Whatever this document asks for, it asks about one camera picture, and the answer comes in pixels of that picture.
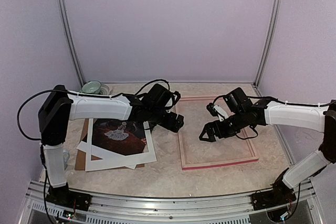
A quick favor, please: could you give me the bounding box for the pink wooden picture frame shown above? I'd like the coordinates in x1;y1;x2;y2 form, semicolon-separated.
175;96;259;170

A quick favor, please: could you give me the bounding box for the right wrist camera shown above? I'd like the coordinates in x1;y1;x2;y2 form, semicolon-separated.
206;103;228;122

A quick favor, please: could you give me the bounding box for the aluminium corner post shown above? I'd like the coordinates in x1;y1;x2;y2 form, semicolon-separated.
254;0;281;89
57;0;86;86

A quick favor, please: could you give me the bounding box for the green ceramic bowl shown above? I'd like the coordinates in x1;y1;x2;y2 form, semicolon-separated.
81;80;102;94

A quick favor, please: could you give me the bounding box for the dark photo with white figure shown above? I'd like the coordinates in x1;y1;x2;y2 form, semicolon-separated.
92;119;148;156

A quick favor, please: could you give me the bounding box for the left aluminium corner post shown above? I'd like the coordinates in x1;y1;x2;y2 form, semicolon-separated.
57;0;86;86

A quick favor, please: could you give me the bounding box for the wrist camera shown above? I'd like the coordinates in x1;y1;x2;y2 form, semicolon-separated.
171;91;181;107
206;103;228;122

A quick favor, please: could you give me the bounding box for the brown backing board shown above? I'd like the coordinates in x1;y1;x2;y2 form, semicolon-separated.
75;119;145;170

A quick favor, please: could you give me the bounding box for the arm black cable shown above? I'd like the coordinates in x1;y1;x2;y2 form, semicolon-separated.
17;78;171;224
212;94;336;217

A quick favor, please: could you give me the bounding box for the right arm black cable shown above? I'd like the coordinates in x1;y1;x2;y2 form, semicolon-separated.
212;94;336;217

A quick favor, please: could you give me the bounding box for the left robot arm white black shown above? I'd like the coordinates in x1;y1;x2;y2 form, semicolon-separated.
38;83;184;206

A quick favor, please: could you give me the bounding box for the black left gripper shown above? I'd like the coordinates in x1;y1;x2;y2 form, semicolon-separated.
148;107;184;133

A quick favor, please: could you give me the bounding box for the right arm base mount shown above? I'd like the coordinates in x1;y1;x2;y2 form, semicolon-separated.
251;177;297;210

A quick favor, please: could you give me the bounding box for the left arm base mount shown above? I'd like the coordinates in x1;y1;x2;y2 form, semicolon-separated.
46;184;92;211

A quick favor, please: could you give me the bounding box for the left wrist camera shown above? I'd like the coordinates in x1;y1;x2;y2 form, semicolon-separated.
171;91;181;107

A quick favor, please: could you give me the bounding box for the white and blue mug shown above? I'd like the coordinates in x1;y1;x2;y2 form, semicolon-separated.
62;149;70;169

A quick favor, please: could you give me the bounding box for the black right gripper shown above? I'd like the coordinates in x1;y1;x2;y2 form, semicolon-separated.
199;110;247;142

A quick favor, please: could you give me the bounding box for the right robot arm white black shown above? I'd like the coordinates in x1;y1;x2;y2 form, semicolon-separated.
199;88;335;205

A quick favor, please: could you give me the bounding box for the right aluminium corner post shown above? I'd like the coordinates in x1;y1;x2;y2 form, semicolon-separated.
254;0;281;89

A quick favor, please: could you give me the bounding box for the white mat board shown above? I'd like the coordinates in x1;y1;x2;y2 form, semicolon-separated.
76;126;145;170
85;119;157;172

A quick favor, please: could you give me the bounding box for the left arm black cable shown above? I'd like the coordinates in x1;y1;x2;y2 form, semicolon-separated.
17;78;171;224

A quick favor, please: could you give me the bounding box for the aluminium front rail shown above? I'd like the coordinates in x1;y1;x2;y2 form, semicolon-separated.
17;181;324;223

